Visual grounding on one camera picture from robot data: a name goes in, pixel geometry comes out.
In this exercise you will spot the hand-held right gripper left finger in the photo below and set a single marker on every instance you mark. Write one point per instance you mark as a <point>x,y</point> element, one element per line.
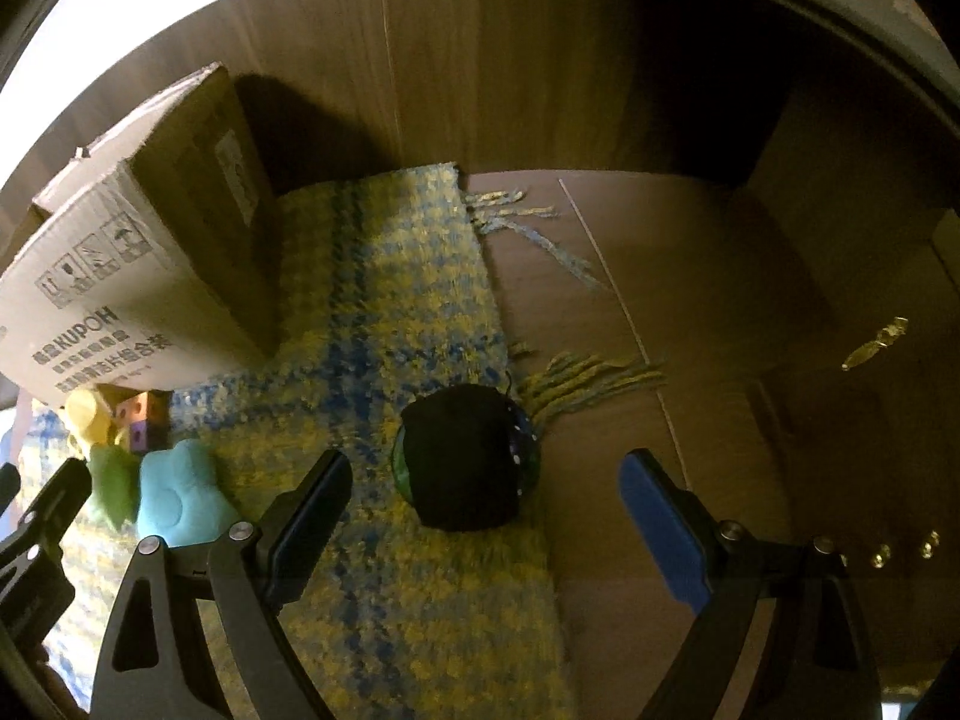
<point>319,499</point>

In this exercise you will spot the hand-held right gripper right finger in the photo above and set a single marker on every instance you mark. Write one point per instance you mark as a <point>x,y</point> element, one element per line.
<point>660,525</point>

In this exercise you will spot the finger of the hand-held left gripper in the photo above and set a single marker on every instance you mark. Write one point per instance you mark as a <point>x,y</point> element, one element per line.
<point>7,487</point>
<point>64,491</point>

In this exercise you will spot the green plush toy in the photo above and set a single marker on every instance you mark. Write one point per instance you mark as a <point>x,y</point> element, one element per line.
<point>114,484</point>

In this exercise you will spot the yellow plush toy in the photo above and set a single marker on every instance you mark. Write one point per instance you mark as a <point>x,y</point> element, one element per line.
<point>86,412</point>

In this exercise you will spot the orange purple toy block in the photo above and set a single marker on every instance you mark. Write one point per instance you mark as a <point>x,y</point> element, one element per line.
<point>146,420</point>

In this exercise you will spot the light blue plush toy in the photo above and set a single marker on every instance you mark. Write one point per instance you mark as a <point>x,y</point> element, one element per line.
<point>187,491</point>

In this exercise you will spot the black round plush toy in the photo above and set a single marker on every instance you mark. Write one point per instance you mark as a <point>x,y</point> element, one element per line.
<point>461,457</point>

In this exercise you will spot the printed cardboard box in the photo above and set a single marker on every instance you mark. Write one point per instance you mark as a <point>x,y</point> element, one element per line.
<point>112,277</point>

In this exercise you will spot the yellow blue plaid fringed mat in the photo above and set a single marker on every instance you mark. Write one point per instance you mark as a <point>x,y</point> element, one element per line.
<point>420,277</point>

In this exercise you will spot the dark wooden drawer cabinet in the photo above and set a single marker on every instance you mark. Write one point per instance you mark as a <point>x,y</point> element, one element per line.
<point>862,255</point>

